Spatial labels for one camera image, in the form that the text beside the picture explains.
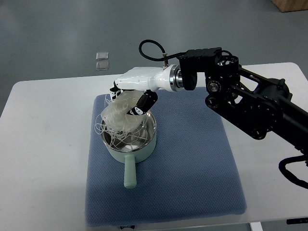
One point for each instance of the metal floor plate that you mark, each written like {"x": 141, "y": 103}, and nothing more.
{"x": 103, "y": 55}
{"x": 102, "y": 65}

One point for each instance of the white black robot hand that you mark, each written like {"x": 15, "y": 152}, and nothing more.
{"x": 148, "y": 80}

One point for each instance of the white vermicelli noodle nest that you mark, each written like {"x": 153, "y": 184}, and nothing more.
{"x": 114, "y": 122}

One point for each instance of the blue textured cloth mat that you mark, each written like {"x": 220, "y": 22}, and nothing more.
{"x": 190, "y": 174}

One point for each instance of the black table control panel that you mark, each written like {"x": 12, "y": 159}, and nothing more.
{"x": 297, "y": 221}

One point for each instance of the white table leg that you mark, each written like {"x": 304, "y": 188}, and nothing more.
{"x": 256, "y": 226}

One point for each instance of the lower metal floor plate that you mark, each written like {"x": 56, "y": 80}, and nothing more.
{"x": 102, "y": 65}

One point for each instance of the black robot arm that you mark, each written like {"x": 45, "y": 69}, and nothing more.
{"x": 254, "y": 104}

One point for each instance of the wooden box corner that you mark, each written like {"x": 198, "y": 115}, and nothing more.
{"x": 291, "y": 5}

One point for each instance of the wire steamer rack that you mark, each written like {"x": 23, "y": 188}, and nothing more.
{"x": 132, "y": 141}

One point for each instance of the upper metal floor plate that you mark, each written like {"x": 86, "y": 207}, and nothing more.
{"x": 103, "y": 55}

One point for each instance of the mint green steel pot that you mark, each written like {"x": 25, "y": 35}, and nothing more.
{"x": 131, "y": 158}

